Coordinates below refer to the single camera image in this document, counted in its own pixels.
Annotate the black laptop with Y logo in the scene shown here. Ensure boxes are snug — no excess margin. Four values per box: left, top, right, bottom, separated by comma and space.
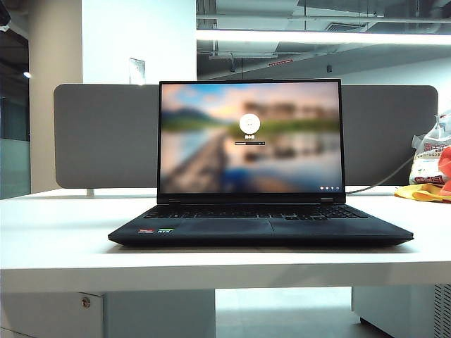
107, 79, 414, 247

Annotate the grey fabric desk divider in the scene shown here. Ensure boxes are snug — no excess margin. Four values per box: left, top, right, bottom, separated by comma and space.
54, 83, 439, 189

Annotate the long ceiling light strip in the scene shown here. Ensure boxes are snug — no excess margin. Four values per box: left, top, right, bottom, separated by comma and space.
196, 29, 451, 46

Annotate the white drawer cabinet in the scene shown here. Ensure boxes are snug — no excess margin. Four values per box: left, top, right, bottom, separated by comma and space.
0, 291, 216, 338

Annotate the ceiling air vent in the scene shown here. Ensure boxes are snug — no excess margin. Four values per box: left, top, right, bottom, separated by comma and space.
323, 21, 371, 33

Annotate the yellow cloth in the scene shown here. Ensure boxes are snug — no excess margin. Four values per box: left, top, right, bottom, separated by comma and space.
393, 183, 451, 204

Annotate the white printed plastic bag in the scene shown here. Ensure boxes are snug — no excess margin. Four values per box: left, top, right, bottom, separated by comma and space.
408, 108, 451, 187

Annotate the glass office partition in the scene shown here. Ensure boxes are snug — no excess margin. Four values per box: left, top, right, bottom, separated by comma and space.
0, 30, 31, 200

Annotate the white vented cabinet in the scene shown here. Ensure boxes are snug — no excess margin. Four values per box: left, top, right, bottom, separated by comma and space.
351, 284, 451, 338

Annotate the orange round item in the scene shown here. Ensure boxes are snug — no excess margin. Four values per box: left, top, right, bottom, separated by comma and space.
436, 146, 451, 204

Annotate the hanging ceiling rail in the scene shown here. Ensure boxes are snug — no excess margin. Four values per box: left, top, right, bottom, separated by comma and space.
208, 51, 279, 59

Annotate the clear wall plaque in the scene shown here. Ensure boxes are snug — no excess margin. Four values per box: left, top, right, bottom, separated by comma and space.
128, 57, 147, 86

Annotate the grey power cable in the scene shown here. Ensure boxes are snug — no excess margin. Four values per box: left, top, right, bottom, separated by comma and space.
345, 154, 416, 195

